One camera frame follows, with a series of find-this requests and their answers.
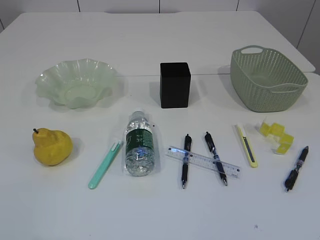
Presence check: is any black pen middle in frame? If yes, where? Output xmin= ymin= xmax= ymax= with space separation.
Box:
xmin=204 ymin=131 xmax=228 ymax=186

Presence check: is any green woven plastic basket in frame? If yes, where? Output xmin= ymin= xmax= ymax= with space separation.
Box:
xmin=230 ymin=45 xmax=308 ymax=113

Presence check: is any black pen left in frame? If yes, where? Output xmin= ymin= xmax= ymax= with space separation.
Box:
xmin=181 ymin=134 xmax=192 ymax=189

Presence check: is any yellow waste paper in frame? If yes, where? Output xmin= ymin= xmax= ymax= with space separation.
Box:
xmin=257 ymin=118 xmax=295 ymax=155

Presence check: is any yellow utility knife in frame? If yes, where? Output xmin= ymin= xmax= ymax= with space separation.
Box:
xmin=236 ymin=124 xmax=258 ymax=168

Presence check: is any black square pen holder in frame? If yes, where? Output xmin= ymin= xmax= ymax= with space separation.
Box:
xmin=159 ymin=62 xmax=191 ymax=109

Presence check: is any clear plastic ruler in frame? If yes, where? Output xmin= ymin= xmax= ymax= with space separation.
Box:
xmin=165 ymin=146 xmax=241 ymax=179

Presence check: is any green wavy glass plate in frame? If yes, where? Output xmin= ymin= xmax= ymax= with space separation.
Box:
xmin=35 ymin=58 xmax=117 ymax=109

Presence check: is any clear plastic water bottle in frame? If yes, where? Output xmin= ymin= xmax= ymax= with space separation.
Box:
xmin=125 ymin=110 xmax=155 ymax=177

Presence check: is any black pen right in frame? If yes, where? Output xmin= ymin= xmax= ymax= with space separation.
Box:
xmin=284 ymin=146 xmax=309 ymax=192

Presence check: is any yellow pear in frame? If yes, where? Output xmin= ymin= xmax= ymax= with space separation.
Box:
xmin=32 ymin=128 xmax=73 ymax=166

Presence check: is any black pen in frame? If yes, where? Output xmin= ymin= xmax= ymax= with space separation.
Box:
xmin=181 ymin=134 xmax=192 ymax=189
xmin=284 ymin=146 xmax=309 ymax=192
xmin=204 ymin=131 xmax=228 ymax=186

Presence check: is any mint green utility knife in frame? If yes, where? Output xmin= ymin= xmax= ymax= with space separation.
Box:
xmin=88 ymin=140 xmax=123 ymax=190

